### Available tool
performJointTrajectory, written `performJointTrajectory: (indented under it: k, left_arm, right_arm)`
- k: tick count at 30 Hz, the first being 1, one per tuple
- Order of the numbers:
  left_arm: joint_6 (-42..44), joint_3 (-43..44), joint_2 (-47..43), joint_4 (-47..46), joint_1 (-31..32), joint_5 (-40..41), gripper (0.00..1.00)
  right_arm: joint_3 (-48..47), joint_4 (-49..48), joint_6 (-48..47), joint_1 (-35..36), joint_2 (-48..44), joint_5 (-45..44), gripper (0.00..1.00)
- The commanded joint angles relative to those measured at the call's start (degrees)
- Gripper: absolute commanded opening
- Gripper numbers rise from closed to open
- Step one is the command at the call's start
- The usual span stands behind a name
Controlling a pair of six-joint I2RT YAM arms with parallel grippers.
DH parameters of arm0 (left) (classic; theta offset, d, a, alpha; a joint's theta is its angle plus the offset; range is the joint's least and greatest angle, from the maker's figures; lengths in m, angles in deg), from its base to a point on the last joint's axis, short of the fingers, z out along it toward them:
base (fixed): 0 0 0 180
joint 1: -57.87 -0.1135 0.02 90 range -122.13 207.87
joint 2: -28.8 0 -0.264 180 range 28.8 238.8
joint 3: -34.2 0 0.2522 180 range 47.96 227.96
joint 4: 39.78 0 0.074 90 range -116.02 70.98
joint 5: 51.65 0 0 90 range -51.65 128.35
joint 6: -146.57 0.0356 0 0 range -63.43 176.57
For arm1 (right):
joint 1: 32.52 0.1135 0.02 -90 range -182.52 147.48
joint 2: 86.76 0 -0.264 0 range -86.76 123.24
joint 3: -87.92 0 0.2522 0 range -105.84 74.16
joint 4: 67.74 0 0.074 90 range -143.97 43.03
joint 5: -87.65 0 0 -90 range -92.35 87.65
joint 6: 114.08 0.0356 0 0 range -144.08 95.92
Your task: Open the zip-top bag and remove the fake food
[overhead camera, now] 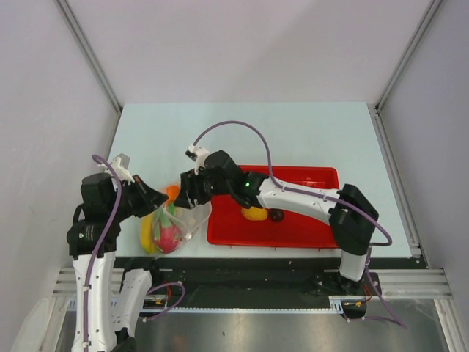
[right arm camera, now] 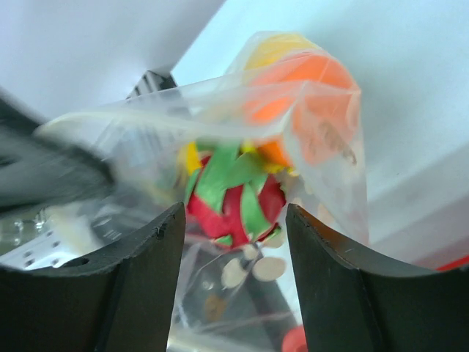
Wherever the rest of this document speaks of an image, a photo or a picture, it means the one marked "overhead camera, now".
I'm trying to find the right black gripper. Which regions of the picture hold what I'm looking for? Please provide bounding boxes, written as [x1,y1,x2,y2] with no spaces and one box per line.
[174,165,232,210]

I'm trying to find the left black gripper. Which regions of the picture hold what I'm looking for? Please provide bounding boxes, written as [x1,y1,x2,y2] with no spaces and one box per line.
[108,173,169,220]

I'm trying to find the clear zip top bag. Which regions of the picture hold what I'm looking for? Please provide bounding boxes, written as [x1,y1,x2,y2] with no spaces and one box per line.
[149,201,212,255]

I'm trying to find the fake yellow mango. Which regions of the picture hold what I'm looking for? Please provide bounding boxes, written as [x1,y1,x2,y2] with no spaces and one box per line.
[241,207,268,221]

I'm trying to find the fake dark purple fruit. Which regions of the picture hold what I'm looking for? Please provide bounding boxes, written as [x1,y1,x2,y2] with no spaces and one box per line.
[268,209,285,222]

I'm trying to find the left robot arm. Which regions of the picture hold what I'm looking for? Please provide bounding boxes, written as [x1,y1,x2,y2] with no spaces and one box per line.
[67,173,168,351]

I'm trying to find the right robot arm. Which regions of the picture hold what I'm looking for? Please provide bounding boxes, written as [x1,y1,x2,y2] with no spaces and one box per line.
[175,145,379,294]

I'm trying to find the fake orange fruit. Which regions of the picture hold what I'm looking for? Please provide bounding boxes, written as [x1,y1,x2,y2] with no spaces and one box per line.
[166,184,180,202]

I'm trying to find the fake yellow banana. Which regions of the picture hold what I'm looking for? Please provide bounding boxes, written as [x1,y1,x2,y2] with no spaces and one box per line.
[139,213,156,254]

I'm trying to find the fake pink dragon fruit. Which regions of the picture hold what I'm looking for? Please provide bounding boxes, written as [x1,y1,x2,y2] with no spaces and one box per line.
[152,209,182,254]

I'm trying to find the red plastic tray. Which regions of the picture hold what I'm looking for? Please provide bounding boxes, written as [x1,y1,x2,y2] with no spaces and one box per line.
[207,166,339,249]

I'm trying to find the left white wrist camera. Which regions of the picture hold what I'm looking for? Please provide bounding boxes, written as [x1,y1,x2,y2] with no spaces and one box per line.
[97,153,135,183]

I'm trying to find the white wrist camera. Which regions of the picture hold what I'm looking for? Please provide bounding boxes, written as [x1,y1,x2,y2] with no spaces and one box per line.
[97,153,135,183]
[185,145,210,175]

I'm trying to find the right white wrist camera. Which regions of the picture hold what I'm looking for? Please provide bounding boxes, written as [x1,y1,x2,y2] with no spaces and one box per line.
[185,145,210,175]

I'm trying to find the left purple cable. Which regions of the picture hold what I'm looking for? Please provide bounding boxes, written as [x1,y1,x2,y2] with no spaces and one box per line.
[82,153,186,352]

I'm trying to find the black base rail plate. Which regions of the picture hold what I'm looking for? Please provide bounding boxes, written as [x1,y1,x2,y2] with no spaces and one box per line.
[111,257,427,309]

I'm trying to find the left aluminium frame post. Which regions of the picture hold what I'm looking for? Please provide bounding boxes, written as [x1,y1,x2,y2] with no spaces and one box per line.
[53,0,123,117]

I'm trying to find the aluminium frame post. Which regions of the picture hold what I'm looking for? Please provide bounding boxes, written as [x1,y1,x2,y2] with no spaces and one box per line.
[53,0,123,117]
[374,0,446,114]

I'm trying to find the aluminium front rail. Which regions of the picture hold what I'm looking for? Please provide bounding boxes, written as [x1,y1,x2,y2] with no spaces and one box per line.
[52,268,453,299]

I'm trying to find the right aluminium frame post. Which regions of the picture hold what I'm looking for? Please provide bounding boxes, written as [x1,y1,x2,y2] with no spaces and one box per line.
[374,0,446,114]

